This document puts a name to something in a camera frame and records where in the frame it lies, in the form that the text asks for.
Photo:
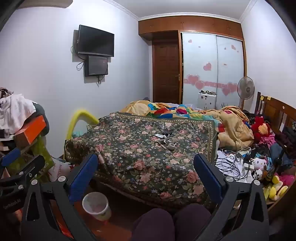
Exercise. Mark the dark floral blanket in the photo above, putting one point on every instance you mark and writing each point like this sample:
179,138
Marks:
138,153

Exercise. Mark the black wall television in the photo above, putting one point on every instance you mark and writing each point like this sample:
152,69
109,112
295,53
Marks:
96,40

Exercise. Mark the person's leg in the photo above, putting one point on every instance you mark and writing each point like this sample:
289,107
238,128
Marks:
152,227
192,220

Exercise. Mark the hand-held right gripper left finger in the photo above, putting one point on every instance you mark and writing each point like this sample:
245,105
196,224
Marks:
83,176

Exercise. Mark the small white bin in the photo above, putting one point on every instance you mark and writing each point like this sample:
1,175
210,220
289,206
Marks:
101,212

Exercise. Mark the white cat plush toy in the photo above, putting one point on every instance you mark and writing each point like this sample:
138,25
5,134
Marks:
259,163

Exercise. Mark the person's right leg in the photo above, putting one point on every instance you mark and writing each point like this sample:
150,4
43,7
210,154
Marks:
192,220

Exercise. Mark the green bag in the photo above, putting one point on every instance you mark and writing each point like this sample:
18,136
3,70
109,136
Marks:
42,153

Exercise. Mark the brown wooden door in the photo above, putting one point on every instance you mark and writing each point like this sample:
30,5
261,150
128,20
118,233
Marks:
166,74

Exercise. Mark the small brown item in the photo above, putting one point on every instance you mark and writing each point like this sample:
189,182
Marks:
162,146

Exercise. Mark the white squeeze tube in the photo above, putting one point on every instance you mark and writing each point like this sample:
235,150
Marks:
158,135

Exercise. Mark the wooden overhead cabinet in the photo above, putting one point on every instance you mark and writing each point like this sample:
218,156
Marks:
185,23

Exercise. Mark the colourful orange quilt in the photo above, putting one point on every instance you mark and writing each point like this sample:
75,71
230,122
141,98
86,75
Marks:
231,129

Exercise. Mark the pink plush toy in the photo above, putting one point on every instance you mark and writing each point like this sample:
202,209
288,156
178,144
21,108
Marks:
289,179

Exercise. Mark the yellow foam tube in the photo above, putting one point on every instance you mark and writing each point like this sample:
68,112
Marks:
78,115

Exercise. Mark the white plastic bag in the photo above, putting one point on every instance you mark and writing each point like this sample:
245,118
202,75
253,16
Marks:
59,169

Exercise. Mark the red plush toy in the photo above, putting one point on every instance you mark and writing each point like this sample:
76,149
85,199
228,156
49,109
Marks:
260,127

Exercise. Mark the wooden bed headboard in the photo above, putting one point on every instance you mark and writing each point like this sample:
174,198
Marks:
277,110

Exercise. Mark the standing electric fan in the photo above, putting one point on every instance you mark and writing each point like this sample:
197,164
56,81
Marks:
245,88

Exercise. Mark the pile of dark clothes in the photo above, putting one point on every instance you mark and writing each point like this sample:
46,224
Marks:
285,141

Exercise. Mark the white box appliance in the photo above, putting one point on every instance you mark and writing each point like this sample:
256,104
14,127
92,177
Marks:
207,100

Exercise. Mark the grey tape roll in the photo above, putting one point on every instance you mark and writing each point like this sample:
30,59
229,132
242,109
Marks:
171,146

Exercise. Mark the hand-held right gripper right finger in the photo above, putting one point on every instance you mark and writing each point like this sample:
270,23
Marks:
208,177

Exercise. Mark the white cloth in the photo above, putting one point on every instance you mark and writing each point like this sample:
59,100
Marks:
16,109

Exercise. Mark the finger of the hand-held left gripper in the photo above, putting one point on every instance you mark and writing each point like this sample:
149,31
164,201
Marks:
10,156
32,163

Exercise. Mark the person's left leg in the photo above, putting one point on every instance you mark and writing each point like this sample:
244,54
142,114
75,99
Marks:
152,227

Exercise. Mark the yellow plush toy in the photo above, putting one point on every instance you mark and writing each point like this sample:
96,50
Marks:
276,187

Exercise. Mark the small black wall monitor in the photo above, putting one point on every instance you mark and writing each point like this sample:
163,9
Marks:
96,66

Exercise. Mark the orange cardboard box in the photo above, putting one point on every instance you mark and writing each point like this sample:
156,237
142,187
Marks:
32,131

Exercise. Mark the wardrobe with frosted doors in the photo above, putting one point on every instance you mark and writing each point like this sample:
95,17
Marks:
208,60

